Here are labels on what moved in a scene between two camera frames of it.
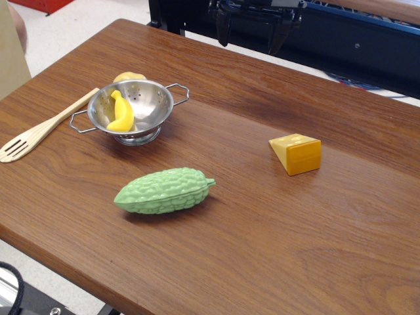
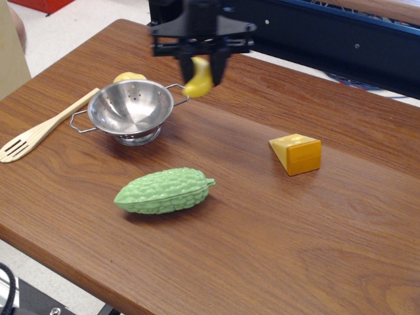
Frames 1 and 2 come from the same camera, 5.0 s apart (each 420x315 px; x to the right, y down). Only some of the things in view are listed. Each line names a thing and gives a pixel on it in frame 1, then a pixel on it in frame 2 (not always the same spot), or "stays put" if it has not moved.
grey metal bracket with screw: x=35 y=302 stays put
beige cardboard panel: x=14 y=71 stays put
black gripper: x=286 y=9 → x=200 y=31
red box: x=47 y=6 stays put
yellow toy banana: x=124 y=115 → x=203 y=82
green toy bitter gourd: x=164 y=191 stays put
